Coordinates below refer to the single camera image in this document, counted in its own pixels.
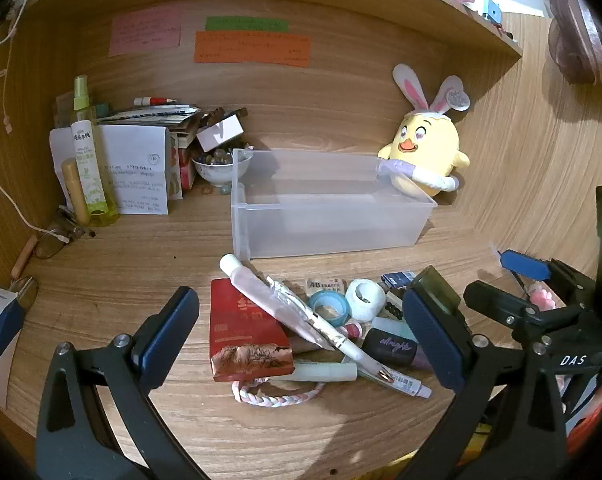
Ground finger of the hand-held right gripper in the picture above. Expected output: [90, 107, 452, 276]
[463, 281, 558, 329]
[500, 249, 598, 307]

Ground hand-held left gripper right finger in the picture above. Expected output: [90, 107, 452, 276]
[401, 287, 568, 480]

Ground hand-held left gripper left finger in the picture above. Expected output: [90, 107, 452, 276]
[35, 286, 217, 480]

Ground purple bottle with black cap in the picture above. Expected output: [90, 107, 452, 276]
[361, 326, 434, 371]

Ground white tape roll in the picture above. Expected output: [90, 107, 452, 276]
[344, 280, 388, 323]

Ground small blue packet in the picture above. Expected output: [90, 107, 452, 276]
[381, 270, 419, 291]

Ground red box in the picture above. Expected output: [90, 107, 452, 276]
[210, 278, 295, 383]

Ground translucent pen pouch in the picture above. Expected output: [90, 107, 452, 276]
[219, 254, 334, 351]

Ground blue tape roll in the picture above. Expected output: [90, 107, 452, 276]
[308, 290, 352, 328]

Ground clear plastic bin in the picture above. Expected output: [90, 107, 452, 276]
[230, 147, 438, 261]

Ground pink paw toy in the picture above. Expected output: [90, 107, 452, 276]
[528, 282, 556, 311]

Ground white ointment tube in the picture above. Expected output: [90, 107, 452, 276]
[356, 365, 432, 400]

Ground red clothing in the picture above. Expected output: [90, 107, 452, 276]
[556, 375, 602, 456]

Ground white pen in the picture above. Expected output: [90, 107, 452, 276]
[266, 275, 397, 383]

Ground pale green tube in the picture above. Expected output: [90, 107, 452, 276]
[288, 362, 359, 383]

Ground yellow cloth item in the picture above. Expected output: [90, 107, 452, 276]
[461, 425, 496, 466]

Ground white eraser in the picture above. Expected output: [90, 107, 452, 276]
[305, 278, 349, 295]

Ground folded eyeglasses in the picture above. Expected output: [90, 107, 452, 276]
[8, 276, 39, 311]

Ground yellow chick plush toy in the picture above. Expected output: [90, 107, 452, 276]
[377, 62, 472, 198]

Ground white handwritten paper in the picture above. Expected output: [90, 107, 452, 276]
[48, 125, 171, 216]

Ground yellow tube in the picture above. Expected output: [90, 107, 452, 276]
[61, 157, 92, 227]

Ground white bowl of beads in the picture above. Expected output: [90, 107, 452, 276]
[191, 147, 253, 188]

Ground floral patterned box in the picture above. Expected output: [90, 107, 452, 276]
[166, 130, 198, 201]

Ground green spray bottle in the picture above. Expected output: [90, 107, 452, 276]
[70, 75, 121, 227]

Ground small white box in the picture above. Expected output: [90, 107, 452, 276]
[195, 115, 245, 151]

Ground stack of booklets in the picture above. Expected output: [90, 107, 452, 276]
[96, 102, 204, 133]

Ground wooden shelf board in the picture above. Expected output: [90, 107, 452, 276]
[26, 0, 524, 61]

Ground dark wooden ornament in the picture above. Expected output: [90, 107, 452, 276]
[548, 0, 602, 86]

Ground orange paper note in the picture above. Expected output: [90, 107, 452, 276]
[193, 31, 313, 68]

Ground pink paper note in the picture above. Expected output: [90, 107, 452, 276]
[108, 13, 183, 57]

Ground green paper note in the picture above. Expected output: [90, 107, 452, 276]
[204, 16, 290, 32]

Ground pink braided bracelet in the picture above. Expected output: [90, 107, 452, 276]
[231, 379, 327, 408]

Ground white cable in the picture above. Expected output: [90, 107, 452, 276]
[0, 0, 69, 243]

